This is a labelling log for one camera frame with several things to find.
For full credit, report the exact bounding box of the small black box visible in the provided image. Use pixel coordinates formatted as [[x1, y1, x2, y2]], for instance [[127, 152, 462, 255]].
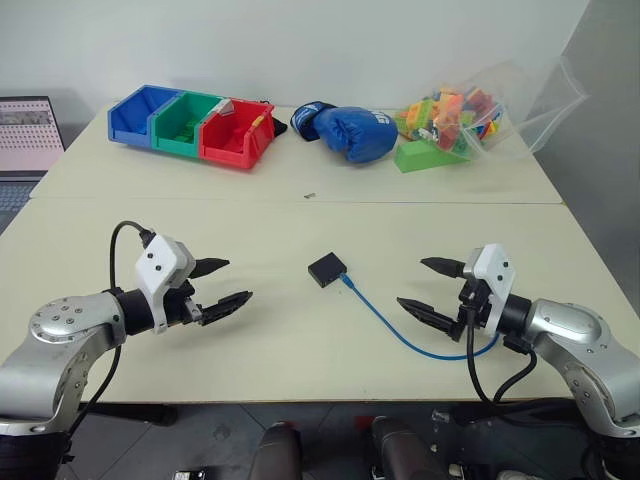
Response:
[[307, 252, 351, 290]]

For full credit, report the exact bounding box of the blue cable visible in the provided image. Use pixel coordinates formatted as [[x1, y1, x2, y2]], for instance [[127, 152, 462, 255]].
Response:
[[338, 273, 501, 361]]

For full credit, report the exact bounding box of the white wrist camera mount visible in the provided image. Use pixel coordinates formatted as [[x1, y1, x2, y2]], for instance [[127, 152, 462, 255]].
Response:
[[134, 233, 197, 336], [462, 243, 517, 338]]

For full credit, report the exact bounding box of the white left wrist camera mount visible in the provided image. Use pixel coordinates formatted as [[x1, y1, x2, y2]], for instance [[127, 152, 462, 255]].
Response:
[[134, 233, 197, 336]]

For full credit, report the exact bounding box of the open laptop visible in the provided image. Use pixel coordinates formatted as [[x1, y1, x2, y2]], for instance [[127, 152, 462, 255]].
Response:
[[0, 95, 68, 236]]

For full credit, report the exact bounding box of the green plastic storage bin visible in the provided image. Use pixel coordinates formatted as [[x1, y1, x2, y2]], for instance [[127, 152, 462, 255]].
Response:
[[149, 91, 231, 158]]

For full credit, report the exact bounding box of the blue plastic storage bin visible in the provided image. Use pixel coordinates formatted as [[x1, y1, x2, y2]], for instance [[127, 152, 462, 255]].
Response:
[[107, 83, 184, 150]]

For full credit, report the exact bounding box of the clear bag of colourful blocks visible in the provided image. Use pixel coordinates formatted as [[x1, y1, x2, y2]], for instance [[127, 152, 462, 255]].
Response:
[[393, 53, 594, 164]]

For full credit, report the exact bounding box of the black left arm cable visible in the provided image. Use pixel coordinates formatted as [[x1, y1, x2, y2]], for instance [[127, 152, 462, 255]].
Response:
[[62, 220, 157, 464]]

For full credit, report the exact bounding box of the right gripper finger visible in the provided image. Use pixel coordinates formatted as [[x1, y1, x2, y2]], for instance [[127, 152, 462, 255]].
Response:
[[419, 256, 468, 280], [396, 296, 465, 344]]

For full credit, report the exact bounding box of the green wedge block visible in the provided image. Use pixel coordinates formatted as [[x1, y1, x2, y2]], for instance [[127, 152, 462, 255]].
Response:
[[393, 139, 474, 174]]

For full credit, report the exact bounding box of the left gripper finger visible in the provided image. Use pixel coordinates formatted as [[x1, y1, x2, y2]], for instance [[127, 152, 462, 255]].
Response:
[[200, 290, 254, 328], [192, 257, 232, 281]]

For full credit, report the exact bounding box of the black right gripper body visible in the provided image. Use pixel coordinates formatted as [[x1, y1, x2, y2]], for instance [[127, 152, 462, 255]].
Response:
[[456, 277, 494, 332]]

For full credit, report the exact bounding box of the black table frame bar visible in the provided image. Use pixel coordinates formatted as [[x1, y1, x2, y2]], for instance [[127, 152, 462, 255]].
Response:
[[82, 402, 178, 428], [432, 398, 582, 427]]

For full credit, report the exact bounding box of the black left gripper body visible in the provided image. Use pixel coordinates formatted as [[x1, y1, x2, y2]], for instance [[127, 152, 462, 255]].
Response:
[[162, 278, 205, 329]]

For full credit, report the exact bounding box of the red plastic storage bin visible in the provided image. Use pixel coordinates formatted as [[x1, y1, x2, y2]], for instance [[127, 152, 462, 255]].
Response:
[[198, 97, 276, 172]]

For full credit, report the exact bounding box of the blue boxing glove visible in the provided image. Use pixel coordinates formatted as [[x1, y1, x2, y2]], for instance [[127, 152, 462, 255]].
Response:
[[290, 101, 400, 164]]

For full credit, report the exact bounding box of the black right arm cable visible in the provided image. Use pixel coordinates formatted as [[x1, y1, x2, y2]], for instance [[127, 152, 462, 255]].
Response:
[[464, 302, 540, 405]]

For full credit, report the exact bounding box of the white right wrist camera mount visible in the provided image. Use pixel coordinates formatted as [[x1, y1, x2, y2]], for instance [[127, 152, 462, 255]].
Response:
[[462, 243, 517, 338]]

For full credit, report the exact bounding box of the dark rounded shape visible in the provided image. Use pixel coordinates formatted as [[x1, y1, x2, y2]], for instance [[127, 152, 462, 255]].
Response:
[[370, 416, 444, 480], [248, 421, 303, 480]]

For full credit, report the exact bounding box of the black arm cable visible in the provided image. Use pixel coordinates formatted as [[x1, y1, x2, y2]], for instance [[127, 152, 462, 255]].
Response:
[[464, 302, 540, 405], [62, 220, 157, 464]]

